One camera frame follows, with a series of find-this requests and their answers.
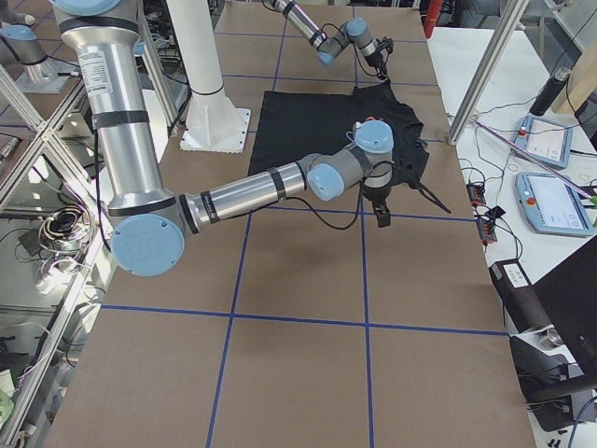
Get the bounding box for blue teach pendant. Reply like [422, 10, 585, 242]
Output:
[515, 173, 594, 238]
[514, 114, 573, 170]

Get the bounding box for black monitor and stand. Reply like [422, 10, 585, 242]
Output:
[509, 238, 596, 431]

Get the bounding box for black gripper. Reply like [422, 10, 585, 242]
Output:
[365, 49, 389, 82]
[362, 185, 392, 228]

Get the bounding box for metal stand with green tip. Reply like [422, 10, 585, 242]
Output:
[472, 119, 597, 205]

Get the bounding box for white pillar with base plate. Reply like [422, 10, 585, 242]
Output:
[167, 0, 251, 154]

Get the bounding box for near blue teach pendant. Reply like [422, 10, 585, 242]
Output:
[515, 173, 594, 238]

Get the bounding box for black printed t-shirt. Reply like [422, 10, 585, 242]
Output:
[248, 83, 449, 211]

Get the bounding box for far blue teach pendant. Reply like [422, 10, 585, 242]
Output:
[514, 114, 573, 170]

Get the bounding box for black water bottle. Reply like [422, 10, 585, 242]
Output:
[529, 67, 572, 117]

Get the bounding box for black box with label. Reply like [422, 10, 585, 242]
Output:
[489, 259, 552, 334]

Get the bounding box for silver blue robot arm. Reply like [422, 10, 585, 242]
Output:
[262, 0, 394, 81]
[52, 1, 394, 276]

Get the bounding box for red cylinder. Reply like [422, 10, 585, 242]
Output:
[423, 0, 443, 38]

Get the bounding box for orange terminal block strip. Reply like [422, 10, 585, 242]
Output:
[466, 183, 497, 246]

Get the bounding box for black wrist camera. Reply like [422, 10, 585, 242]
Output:
[376, 36, 394, 56]

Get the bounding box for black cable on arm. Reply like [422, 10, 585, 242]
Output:
[284, 161, 397, 231]

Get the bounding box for aluminium frame post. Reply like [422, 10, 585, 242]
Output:
[447, 0, 529, 146]

